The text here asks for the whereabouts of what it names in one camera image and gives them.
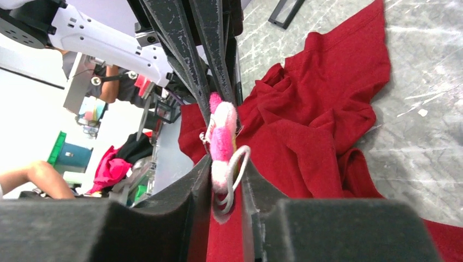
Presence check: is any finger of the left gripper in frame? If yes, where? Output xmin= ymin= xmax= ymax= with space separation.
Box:
xmin=141 ymin=0 xmax=211 ymax=123
xmin=189 ymin=0 xmax=235 ymax=104

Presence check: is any pink flower brooch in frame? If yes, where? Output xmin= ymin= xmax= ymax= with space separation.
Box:
xmin=200 ymin=92 xmax=251 ymax=224

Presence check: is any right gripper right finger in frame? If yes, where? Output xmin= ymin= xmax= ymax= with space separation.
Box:
xmin=241 ymin=163 xmax=441 ymax=261

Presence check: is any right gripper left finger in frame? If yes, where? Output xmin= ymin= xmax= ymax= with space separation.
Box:
xmin=1 ymin=155 xmax=211 ymax=261

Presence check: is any black rectangular frame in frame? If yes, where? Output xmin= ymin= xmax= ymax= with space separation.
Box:
xmin=268 ymin=0 xmax=305 ymax=29

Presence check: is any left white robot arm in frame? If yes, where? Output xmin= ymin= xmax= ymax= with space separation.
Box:
xmin=1 ymin=1 xmax=235 ymax=121

